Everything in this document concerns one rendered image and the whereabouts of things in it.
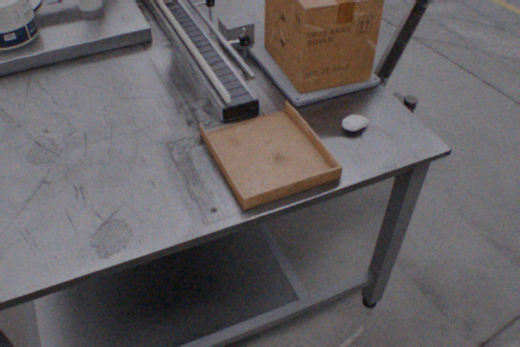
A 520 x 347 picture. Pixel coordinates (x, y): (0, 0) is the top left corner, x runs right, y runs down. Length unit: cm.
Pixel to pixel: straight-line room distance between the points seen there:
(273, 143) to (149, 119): 37
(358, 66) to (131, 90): 69
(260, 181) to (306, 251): 95
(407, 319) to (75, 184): 133
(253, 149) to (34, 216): 56
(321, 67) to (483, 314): 120
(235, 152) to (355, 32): 48
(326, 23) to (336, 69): 16
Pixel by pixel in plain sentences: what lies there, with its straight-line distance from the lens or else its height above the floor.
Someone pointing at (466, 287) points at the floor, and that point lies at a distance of 215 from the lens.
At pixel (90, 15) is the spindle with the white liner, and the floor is 90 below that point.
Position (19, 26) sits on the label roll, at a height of 95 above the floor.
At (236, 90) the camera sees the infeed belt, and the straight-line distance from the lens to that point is 139.
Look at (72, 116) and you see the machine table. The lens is 148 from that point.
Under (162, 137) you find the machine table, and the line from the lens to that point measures 132.
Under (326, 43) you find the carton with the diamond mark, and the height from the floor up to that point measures 101.
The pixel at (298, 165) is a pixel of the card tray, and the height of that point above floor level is 83.
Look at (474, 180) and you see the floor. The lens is 260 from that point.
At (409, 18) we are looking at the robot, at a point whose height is 70.
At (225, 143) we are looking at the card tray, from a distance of 128.
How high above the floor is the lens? 167
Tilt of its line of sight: 45 degrees down
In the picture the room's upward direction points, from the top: straight up
